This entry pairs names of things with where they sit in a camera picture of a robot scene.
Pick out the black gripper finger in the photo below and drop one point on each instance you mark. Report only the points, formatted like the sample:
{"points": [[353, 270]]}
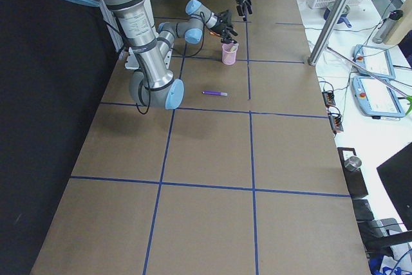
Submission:
{"points": [[227, 39]]}

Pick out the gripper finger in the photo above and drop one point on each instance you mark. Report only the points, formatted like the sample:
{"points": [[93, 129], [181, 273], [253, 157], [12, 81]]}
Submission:
{"points": [[247, 7], [240, 10], [232, 34]]}

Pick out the pink mesh pen holder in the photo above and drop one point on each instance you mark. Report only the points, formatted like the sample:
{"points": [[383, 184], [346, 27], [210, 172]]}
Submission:
{"points": [[228, 58]]}

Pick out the purple highlighter pen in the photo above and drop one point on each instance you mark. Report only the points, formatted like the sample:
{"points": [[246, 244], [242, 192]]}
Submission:
{"points": [[215, 93]]}

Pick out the upper orange terminal block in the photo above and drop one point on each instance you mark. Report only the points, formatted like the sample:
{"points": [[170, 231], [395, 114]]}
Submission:
{"points": [[329, 98]]}

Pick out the orange terminal block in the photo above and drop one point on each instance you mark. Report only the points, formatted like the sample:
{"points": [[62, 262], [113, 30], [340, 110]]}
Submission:
{"points": [[329, 98], [335, 120]]}

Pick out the lower orange terminal block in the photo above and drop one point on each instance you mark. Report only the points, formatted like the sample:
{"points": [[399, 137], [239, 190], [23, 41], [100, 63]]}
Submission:
{"points": [[335, 120]]}

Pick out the grey water bottle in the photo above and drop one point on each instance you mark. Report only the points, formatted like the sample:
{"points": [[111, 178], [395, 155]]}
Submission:
{"points": [[387, 26]]}

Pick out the far teach pendant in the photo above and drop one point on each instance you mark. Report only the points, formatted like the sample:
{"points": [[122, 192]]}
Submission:
{"points": [[374, 59]]}

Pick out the teach pendant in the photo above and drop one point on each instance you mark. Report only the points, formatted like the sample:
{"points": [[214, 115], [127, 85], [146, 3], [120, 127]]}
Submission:
{"points": [[374, 59], [375, 99]]}

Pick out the near teach pendant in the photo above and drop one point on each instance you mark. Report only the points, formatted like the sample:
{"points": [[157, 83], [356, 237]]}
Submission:
{"points": [[375, 99]]}

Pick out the small steel cup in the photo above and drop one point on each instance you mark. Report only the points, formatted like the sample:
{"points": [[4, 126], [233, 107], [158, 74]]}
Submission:
{"points": [[352, 163]]}

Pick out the metal reacher grabber stick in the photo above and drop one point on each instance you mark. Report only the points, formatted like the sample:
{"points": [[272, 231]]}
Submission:
{"points": [[375, 76]]}

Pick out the black box on desk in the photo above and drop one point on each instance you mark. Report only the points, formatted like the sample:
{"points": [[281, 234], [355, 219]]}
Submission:
{"points": [[354, 180]]}

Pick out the black monitor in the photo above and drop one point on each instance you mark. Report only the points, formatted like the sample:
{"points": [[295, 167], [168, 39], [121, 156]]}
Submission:
{"points": [[395, 175]]}

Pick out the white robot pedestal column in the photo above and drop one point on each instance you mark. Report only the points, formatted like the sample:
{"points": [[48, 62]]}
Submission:
{"points": [[137, 22]]}

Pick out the aluminium frame post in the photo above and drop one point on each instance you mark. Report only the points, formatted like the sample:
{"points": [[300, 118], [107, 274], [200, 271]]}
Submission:
{"points": [[326, 31]]}

